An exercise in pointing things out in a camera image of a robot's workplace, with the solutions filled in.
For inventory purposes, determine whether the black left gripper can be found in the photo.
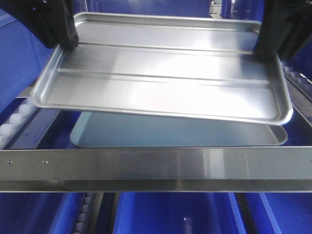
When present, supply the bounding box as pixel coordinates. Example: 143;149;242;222
0;0;79;51

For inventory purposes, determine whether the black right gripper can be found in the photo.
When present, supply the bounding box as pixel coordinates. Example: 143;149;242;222
253;0;312;61

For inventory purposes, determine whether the ribbed silver tray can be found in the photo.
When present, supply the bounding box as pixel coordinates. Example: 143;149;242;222
32;12;293;125

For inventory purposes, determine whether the large grey tray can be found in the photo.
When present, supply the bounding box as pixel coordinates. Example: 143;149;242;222
70;112;288;148

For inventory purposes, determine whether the steel front shelf beam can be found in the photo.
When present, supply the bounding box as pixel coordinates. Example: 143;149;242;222
0;146;312;192

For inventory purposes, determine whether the blue bin lower centre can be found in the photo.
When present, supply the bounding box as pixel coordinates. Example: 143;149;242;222
113;192;246;234

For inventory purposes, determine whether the white roller rail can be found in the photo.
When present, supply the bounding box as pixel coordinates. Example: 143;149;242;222
0;97;37;150

